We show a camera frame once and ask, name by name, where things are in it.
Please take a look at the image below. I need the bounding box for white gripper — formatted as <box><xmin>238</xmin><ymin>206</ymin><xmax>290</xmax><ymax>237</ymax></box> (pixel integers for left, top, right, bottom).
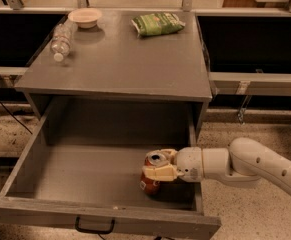
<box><xmin>142</xmin><ymin>147</ymin><xmax>203</xmax><ymax>182</ymax></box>

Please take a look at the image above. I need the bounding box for red coke can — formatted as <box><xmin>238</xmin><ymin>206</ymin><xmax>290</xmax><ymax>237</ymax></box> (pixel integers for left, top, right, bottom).
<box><xmin>140</xmin><ymin>150</ymin><xmax>168</xmax><ymax>195</ymax></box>

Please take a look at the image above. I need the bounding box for grey cabinet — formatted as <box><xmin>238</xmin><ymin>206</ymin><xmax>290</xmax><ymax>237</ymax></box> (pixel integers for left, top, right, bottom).
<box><xmin>14</xmin><ymin>9</ymin><xmax>213</xmax><ymax>142</ymax></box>

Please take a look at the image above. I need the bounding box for open grey top drawer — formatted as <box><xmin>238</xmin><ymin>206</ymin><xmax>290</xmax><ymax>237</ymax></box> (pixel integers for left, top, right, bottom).
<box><xmin>0</xmin><ymin>96</ymin><xmax>221</xmax><ymax>240</ymax></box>

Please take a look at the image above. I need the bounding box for white paper bowl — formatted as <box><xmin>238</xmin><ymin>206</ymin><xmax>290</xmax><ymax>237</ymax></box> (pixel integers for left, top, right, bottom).
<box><xmin>68</xmin><ymin>8</ymin><xmax>102</xmax><ymax>29</ymax></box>

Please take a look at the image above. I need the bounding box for black cable on floor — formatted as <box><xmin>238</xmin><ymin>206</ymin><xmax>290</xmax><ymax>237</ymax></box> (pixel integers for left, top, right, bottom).
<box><xmin>0</xmin><ymin>89</ymin><xmax>33</xmax><ymax>135</ymax></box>

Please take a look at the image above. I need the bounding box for clear plastic water bottle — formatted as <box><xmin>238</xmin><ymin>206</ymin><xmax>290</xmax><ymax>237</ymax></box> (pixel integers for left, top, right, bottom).
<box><xmin>50</xmin><ymin>21</ymin><xmax>74</xmax><ymax>62</ymax></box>

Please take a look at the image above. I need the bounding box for metal rail frame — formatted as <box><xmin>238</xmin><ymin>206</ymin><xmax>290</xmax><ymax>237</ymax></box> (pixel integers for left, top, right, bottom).
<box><xmin>0</xmin><ymin>0</ymin><xmax>291</xmax><ymax>97</ymax></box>

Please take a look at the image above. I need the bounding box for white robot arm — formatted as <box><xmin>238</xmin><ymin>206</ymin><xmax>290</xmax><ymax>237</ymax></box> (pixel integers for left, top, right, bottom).
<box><xmin>142</xmin><ymin>137</ymin><xmax>291</xmax><ymax>196</ymax></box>

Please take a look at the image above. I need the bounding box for green chip bag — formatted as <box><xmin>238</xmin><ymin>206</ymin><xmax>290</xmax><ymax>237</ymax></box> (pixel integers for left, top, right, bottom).
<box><xmin>131</xmin><ymin>12</ymin><xmax>186</xmax><ymax>36</ymax></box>

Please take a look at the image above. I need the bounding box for black drawer handle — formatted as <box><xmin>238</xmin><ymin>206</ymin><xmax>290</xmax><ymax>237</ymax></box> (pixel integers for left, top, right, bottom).
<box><xmin>74</xmin><ymin>216</ymin><xmax>115</xmax><ymax>235</ymax></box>

